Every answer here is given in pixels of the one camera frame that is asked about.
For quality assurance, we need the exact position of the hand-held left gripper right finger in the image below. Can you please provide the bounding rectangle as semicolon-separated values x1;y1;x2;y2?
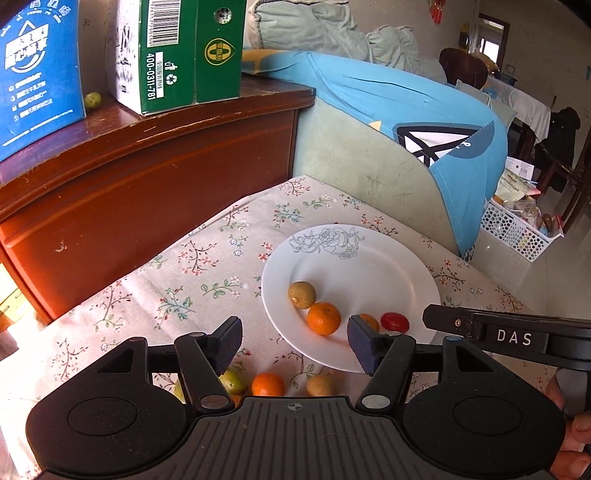
346;315;509;412

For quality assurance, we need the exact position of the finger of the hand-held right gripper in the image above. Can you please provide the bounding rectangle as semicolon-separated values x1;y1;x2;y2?
422;303;478;342

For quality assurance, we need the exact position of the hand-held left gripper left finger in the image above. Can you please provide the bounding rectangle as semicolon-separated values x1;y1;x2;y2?
84;316;244;415

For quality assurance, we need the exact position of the red cherry tomato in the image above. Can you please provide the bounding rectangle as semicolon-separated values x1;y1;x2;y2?
380;312;410;332

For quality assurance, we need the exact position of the white plate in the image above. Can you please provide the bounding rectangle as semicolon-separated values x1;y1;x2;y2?
261;224;441;374

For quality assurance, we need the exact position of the person's right hand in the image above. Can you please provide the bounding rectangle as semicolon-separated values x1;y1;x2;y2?
544;376;591;480

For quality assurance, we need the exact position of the floral tablecloth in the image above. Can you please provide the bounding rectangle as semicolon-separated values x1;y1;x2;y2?
0;175;555;480

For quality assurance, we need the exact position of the white perforated plastic basket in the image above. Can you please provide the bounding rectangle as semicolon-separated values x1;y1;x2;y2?
480;198;565;263

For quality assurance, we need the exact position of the snack bag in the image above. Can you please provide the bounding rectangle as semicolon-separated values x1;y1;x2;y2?
494;168;541;208

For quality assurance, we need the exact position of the red-brown wooden cabinet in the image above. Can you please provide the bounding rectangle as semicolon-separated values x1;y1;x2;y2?
0;76;317;330

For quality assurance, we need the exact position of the dark jacket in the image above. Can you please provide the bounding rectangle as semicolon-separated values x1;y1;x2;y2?
549;107;581;195

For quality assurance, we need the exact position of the pale teal pillow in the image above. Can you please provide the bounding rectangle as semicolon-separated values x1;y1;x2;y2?
455;79;518;132

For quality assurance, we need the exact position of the light blue printed blanket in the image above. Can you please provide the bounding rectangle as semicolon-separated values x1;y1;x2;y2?
242;48;509;259

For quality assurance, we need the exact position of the table with white cloth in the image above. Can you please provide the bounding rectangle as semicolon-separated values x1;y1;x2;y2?
485;76;552;144

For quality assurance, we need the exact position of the round-backed dark wooden chair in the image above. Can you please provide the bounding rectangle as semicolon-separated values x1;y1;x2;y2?
438;47;488;87

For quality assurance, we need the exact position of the window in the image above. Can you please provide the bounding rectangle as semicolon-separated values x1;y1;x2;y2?
478;14;511;70

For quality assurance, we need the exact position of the green and white carton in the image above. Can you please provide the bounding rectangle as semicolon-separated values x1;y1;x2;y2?
105;0;247;116

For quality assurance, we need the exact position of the pale green quilt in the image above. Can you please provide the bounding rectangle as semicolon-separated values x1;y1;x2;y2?
245;0;446;85

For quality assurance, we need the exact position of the blue carton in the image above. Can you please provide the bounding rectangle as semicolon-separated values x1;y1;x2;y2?
0;0;88;162

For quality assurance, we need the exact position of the red wall decoration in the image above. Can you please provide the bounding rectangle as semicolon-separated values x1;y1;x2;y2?
427;0;451;24

